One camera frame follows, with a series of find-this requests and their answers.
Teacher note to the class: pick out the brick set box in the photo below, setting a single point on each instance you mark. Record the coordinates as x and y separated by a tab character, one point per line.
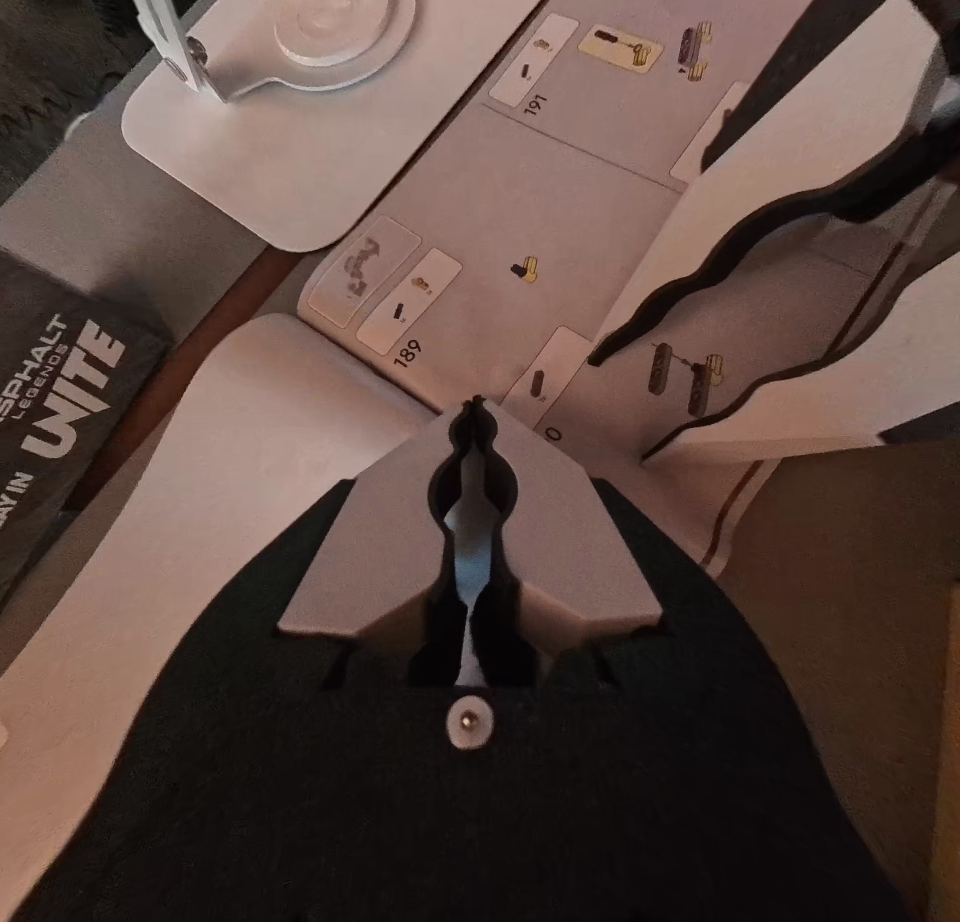
67	382

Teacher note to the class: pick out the instruction booklet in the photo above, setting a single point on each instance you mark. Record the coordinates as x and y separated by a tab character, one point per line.
562	209

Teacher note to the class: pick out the grey desk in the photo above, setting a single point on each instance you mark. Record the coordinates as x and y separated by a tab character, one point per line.
825	599

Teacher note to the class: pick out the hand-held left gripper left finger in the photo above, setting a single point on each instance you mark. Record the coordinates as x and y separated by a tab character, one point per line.
360	562

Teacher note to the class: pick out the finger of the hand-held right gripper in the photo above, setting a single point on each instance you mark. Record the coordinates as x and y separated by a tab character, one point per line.
787	149
862	382

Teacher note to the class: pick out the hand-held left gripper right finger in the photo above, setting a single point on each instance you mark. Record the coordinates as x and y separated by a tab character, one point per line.
585	554

